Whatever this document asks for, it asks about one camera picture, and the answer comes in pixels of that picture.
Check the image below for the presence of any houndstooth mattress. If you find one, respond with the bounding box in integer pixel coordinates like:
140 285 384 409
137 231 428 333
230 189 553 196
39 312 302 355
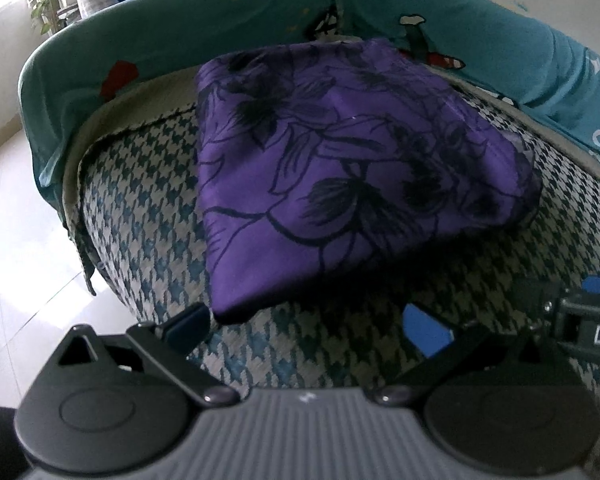
62 35 600 480

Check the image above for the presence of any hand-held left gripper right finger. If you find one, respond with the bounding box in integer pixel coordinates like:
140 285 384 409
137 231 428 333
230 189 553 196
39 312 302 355
374 304 553 407

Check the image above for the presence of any teal printed bed bumper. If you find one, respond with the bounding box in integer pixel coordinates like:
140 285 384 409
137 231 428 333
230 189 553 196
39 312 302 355
17 0 600 201

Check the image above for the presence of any purple floral garment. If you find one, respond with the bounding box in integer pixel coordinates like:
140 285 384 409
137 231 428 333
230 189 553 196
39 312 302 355
195 37 543 326

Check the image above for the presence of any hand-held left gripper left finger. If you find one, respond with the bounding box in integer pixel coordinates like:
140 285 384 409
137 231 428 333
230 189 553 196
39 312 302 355
52 303 240 407

